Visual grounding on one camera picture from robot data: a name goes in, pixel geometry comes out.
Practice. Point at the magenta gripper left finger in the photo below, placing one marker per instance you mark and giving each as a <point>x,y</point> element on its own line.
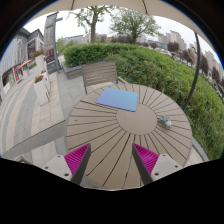
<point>72,166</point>

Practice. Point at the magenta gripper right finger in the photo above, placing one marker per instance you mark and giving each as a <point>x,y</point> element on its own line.
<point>152,166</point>

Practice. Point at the patterned computer mouse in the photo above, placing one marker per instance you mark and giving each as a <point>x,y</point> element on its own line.
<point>165,121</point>

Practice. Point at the round wooden slatted table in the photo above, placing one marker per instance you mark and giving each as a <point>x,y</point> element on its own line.
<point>111,133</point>

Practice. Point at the near white planter box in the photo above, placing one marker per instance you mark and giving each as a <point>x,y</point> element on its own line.
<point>41,90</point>

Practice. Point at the white planter box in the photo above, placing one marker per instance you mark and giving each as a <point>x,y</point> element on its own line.
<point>41,90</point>
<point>39,59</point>

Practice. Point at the brown slatted chair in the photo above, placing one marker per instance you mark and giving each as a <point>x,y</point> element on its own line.
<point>100,72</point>

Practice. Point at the green hedge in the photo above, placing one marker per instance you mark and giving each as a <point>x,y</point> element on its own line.
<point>139,65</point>

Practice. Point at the tall advertising sign pillar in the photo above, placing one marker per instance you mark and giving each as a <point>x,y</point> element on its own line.
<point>51,58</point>

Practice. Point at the far white planter box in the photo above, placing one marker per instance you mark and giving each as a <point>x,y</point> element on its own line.
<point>39,59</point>

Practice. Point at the right tree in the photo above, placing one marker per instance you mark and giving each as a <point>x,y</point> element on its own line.
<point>133,23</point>

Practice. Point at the tree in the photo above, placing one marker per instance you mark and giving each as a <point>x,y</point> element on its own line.
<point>90,16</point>
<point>133,23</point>

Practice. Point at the left tree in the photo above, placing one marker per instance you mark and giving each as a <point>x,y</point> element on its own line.
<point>90,16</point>

